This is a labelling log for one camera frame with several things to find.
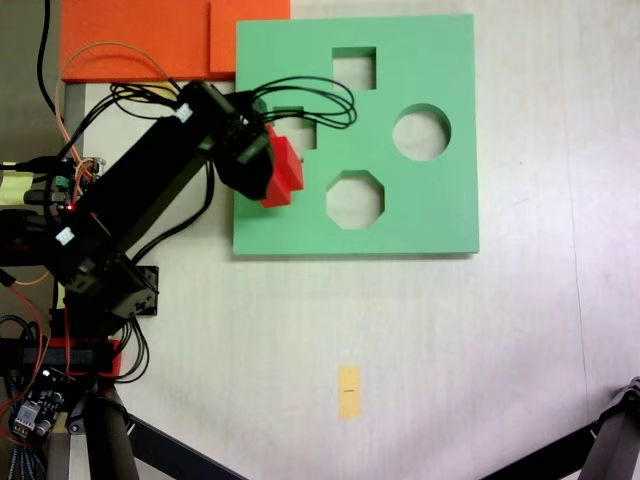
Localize red cross columnar block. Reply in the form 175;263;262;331
258;123;306;209

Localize green shape sorter board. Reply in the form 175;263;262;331
232;13;481;259

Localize round black tripod leg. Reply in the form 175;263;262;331
74;392;142;480
577;375;640;480

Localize circuit board with green terminals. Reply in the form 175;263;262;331
52;155;109;211

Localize long thin black wire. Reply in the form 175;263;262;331
58;79;182;156

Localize yellow masking tape strip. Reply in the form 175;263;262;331
118;82;177;102

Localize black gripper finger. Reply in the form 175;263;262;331
218;148;276;201

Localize yellow tape marker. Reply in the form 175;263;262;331
337;365;363;421

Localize large orange foam block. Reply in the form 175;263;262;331
59;0;212;84

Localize yellow sticky note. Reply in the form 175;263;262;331
0;171;32;207

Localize braided black white cable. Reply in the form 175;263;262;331
5;444;48;480

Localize thick black cable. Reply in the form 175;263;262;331
36;0;61;118

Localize thin orange wire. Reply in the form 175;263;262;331
53;41;175;172

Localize thin black motor wires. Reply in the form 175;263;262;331
233;74;360;130

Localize thin black wire loop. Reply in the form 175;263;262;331
112;318;152;384

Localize black circuit board with capacitors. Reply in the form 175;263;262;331
8;367;69;444

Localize flat black tripod leg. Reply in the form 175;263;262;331
124;412;251;480
479;424;601;480

